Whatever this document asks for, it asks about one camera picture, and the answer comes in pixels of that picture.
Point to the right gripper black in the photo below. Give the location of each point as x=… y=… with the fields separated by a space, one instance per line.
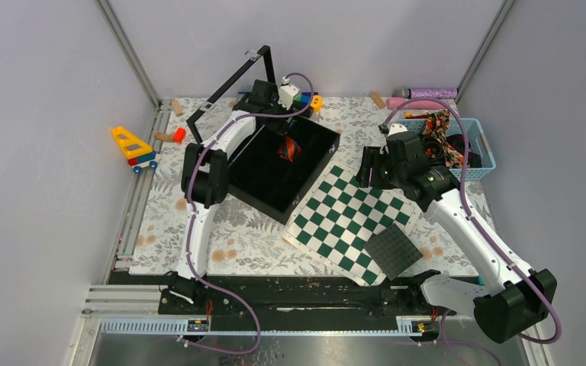
x=371 y=158

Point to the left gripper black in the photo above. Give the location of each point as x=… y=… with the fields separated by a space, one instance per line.
x=281 y=125

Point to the black display box glass lid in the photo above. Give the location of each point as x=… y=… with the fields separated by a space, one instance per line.
x=258 y=177

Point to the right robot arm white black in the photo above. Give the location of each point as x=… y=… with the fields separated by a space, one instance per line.
x=513 y=296

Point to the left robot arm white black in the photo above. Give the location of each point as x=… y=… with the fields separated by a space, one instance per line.
x=206 y=170

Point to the dark red ties pile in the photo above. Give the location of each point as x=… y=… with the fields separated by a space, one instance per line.
x=441 y=149

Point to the orange navy striped rolled tie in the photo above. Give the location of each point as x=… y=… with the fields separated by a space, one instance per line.
x=289 y=150

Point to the green blue block stack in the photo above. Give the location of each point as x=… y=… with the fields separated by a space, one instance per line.
x=305 y=97

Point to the green white chessboard mat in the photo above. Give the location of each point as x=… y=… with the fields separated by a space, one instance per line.
x=336 y=218

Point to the small wooden block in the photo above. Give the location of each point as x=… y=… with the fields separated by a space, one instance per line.
x=377 y=99

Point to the red floral tie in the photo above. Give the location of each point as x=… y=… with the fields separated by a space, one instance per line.
x=439 y=122

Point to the grey studded baseplate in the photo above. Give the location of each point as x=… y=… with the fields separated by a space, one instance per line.
x=392 y=251

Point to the purple glitter microphone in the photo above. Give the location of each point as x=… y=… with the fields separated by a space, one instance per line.
x=437 y=93

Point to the red toy block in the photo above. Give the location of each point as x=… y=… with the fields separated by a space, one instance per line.
x=179 y=135

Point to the light blue plastic basket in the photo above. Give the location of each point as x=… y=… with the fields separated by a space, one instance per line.
x=478 y=144

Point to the wooden peg left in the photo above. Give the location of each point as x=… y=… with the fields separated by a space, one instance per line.
x=176 y=108

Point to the floral table mat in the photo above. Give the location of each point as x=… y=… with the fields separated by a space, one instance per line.
x=244 y=241

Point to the wooden peg near red block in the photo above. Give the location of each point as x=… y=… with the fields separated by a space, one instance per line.
x=163 y=137

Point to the yellow toy truck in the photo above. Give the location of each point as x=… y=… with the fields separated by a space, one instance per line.
x=138 y=153

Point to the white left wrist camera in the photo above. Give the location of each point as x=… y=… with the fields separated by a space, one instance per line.
x=287 y=94

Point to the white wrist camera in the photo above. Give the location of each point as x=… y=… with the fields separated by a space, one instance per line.
x=396 y=129
x=287 y=94

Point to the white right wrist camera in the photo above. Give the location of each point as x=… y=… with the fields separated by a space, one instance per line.
x=396 y=129

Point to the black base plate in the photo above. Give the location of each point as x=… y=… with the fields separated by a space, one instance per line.
x=305 y=304

